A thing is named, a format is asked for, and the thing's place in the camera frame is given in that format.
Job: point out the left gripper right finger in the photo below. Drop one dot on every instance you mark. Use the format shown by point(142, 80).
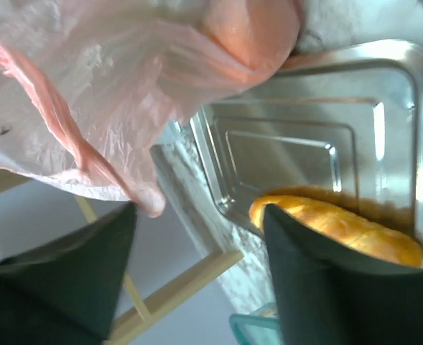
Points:
point(327, 293)

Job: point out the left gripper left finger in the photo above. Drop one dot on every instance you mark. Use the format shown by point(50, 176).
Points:
point(66, 292)

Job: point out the pink plastic grocery bag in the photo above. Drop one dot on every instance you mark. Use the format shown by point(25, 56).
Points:
point(88, 87)

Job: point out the wooden step shelf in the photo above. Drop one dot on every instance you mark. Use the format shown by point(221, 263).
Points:
point(147, 312)

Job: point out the teal plastic bin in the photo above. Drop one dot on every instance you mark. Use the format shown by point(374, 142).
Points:
point(258, 328)

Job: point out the toy baguette bread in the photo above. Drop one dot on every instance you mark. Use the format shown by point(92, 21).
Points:
point(345, 227)

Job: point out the metal baking tray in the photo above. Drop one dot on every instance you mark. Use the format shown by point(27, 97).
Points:
point(344, 125)

